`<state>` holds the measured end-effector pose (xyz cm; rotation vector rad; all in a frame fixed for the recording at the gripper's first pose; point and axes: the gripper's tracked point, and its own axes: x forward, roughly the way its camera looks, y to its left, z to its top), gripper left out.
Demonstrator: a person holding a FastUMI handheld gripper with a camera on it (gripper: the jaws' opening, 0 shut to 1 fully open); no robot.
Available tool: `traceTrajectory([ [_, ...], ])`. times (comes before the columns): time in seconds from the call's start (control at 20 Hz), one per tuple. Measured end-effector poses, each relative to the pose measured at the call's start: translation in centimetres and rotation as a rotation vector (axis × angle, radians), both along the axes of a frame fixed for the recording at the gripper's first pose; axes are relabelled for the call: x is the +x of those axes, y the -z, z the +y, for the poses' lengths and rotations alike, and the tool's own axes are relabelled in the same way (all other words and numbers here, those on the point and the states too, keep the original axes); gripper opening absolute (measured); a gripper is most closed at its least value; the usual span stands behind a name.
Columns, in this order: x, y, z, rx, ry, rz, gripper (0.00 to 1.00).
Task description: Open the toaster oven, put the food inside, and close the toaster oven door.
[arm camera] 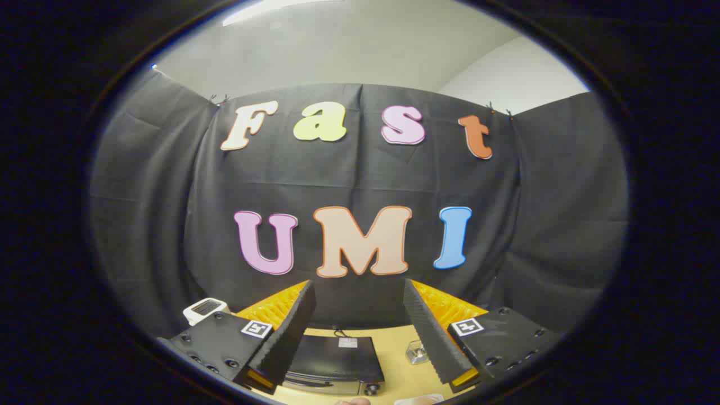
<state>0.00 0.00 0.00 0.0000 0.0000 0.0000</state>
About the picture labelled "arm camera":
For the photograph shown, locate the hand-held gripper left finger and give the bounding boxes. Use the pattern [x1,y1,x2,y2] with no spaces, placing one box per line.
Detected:
[156,280,317,394]

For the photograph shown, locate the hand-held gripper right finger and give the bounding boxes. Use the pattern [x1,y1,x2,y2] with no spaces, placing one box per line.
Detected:
[403,278,563,393]

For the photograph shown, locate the black toaster oven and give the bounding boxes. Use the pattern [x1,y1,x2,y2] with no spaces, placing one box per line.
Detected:
[281,335,387,396]

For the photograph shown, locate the clear ribbed container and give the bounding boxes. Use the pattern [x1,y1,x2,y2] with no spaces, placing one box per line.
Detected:
[405,339,433,365]

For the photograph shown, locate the white vented device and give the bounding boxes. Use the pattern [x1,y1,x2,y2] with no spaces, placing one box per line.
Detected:
[183,297,230,327]

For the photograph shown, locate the black backdrop cloth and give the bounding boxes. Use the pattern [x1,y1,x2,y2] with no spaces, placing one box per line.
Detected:
[90,67,629,344]

